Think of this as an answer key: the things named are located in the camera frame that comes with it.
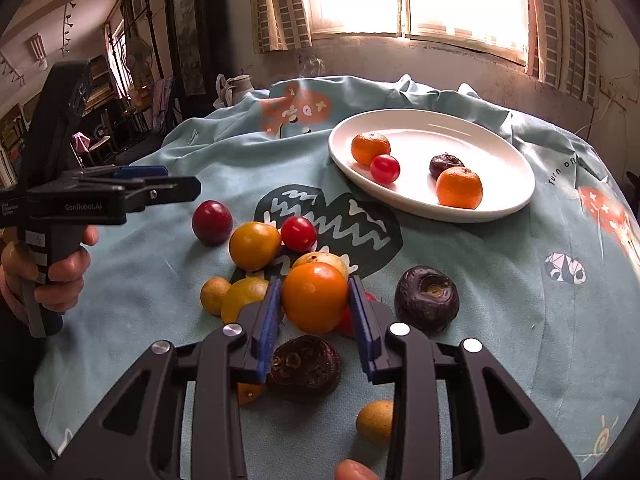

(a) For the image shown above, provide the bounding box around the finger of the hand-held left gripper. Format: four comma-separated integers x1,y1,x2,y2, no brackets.
122,176,202,213
60,165,169,187

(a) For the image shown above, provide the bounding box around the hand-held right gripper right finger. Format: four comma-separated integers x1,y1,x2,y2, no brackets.
347,275,583,480

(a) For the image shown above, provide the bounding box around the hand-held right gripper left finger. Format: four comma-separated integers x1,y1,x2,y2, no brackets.
50,276,283,480

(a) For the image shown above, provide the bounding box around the red cherry tomato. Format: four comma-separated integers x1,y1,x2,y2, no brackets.
334,290,378,338
280,216,318,253
370,154,401,184

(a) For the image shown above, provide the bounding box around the yellow tomato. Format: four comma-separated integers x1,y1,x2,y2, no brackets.
220,277,271,325

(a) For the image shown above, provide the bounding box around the dark red plum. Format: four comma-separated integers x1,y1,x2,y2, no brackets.
192,200,234,248

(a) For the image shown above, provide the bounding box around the dark water chestnut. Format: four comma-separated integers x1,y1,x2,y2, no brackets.
265,335,343,403
429,152,466,179
394,266,461,334

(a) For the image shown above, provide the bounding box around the small tan longan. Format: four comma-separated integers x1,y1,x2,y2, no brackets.
355,400,395,447
200,277,232,317

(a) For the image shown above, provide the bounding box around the pale yellow round fruit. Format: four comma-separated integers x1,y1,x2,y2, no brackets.
291,251,349,281

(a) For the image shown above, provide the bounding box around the yellow-orange tomato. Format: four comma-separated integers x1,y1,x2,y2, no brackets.
228,221,282,272

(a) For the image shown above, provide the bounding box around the white oval plate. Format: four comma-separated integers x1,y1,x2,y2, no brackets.
327,109,537,224

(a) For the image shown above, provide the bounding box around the person's left hand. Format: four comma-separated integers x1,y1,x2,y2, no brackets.
0,225,99,321

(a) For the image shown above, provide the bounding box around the person's right hand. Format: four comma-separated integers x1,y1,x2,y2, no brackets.
334,459,382,480

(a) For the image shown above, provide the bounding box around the light blue printed tablecloth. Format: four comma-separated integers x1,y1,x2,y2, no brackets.
32,74,640,480

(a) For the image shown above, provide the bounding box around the white plastic bag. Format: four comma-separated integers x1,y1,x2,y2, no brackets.
214,74,233,110

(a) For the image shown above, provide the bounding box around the standing fan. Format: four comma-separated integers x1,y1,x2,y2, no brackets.
125,37,153,78

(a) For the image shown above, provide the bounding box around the white jug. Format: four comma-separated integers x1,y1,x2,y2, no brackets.
222,74,256,107

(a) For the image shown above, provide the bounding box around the dark wooden cabinet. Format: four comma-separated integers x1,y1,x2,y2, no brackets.
164,0,251,121

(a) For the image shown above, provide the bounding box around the orange tangerine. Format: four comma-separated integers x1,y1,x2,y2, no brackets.
435,166,484,210
350,131,392,167

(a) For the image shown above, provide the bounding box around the clear plastic wrap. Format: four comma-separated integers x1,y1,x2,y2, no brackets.
300,55,328,78

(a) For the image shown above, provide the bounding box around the brick pattern curtain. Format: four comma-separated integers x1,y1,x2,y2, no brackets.
248,0,313,54
522,0,601,108

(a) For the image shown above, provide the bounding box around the white cable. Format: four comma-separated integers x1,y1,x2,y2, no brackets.
575,92,618,136

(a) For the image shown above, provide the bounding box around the wall socket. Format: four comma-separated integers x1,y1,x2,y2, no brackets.
600,76,631,98

